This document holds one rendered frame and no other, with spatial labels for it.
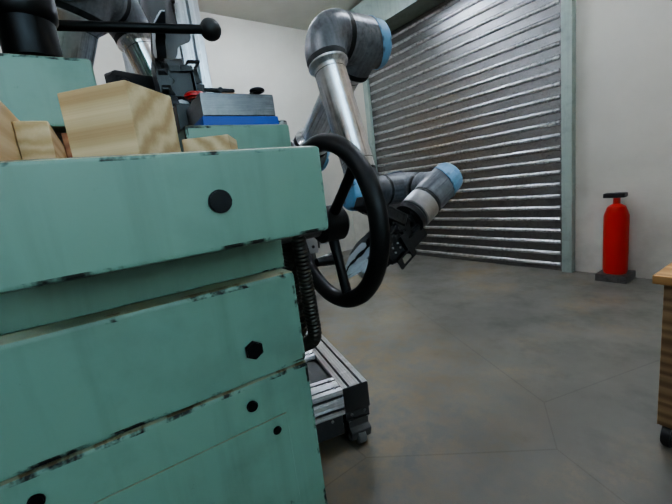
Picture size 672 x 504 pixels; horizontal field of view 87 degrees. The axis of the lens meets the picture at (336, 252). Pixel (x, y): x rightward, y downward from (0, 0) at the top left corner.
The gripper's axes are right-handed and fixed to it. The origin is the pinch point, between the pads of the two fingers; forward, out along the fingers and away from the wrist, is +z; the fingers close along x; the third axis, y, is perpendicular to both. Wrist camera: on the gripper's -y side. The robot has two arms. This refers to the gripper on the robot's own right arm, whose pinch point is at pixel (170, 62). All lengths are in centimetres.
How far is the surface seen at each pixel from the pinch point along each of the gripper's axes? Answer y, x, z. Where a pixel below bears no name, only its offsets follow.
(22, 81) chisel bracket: -17.7, 7.5, 15.7
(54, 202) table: -16.0, 20.6, 41.3
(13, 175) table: -17.2, 19.2, 41.3
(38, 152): -17.0, 16.6, 30.4
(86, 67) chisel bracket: -12.0, 6.1, 15.8
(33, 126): -16.8, 14.8, 30.5
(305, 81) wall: 220, -95, -329
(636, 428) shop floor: 109, 115, 25
